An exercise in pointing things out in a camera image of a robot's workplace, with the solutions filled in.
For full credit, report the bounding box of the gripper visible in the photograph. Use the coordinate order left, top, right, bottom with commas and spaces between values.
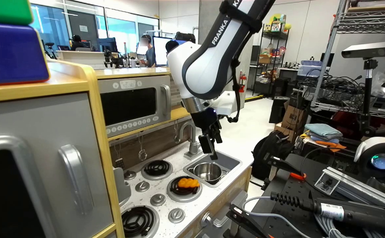
191, 107, 223, 161

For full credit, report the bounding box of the grey toy tap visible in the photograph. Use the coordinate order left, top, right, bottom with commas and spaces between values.
179, 120, 203, 160

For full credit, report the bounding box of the toy sink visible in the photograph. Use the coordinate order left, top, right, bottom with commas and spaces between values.
183, 151, 243, 188

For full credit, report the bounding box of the steel pot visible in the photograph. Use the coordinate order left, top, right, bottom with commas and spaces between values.
189, 162, 228, 185

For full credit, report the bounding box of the yellow toy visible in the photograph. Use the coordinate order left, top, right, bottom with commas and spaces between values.
177, 178, 200, 189

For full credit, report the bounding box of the stove burner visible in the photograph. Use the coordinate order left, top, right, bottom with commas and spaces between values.
166, 175, 203, 203
121, 205, 160, 238
141, 159, 174, 181

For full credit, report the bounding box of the toy microwave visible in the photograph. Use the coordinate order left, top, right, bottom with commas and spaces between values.
98, 75, 172, 138

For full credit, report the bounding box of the toy kitchen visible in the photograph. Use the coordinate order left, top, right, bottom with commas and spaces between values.
0, 59, 253, 238

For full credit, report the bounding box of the grey toy fridge door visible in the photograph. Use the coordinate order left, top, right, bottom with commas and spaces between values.
0, 93, 114, 238

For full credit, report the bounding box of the black backpack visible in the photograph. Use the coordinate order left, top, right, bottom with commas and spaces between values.
251, 130, 295, 181

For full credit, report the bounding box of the red fire extinguisher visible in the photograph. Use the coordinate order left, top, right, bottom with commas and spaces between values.
238, 70, 248, 93

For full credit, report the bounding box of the black computer tower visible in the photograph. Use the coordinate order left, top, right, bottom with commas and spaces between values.
268, 96, 289, 125

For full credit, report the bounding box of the black clamp with orange tips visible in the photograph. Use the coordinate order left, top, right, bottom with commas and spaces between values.
267, 155, 307, 182
226, 203, 274, 238

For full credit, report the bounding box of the oven knob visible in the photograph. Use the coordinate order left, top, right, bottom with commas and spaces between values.
200, 212, 213, 227

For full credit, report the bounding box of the cardboard box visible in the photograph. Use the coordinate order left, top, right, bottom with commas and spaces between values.
274, 99, 309, 143

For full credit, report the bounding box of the microwave door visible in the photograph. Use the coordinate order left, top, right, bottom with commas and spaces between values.
98, 83, 162, 129

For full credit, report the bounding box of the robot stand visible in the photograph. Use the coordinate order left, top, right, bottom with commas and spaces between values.
224, 153, 385, 238

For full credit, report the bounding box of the monitor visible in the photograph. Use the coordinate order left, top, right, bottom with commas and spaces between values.
152, 36, 189, 67

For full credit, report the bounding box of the person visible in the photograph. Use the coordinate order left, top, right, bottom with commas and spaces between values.
69, 34, 86, 52
139, 34, 156, 68

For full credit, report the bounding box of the black shelf with toys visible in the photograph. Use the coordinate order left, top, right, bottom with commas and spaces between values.
253, 13, 291, 97

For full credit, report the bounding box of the stack of folded cloths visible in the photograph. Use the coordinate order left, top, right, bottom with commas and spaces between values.
299, 123, 347, 153

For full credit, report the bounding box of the clear plastic bin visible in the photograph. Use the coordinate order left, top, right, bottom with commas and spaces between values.
297, 60, 329, 77

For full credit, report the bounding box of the blue block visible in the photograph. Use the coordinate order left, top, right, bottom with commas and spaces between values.
0, 22, 50, 86

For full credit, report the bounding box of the green block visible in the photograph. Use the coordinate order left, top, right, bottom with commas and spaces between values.
0, 0, 34, 25

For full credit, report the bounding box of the microwave door handle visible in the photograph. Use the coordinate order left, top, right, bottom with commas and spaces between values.
160, 85, 172, 117

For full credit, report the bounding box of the oven door handle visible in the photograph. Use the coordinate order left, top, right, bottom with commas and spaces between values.
212, 190, 248, 229

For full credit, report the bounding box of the fridge door handle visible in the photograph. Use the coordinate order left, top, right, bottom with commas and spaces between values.
58, 144, 94, 216

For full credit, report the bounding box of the aluminium rail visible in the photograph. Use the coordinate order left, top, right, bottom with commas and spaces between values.
314, 167, 385, 209

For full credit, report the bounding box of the black cable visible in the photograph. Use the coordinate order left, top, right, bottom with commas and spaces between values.
270, 191, 385, 233

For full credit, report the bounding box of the camera on mount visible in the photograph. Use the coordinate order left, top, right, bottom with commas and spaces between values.
341, 40, 385, 138

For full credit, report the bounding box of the metal wire shelf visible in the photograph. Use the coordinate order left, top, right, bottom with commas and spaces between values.
307, 0, 385, 119

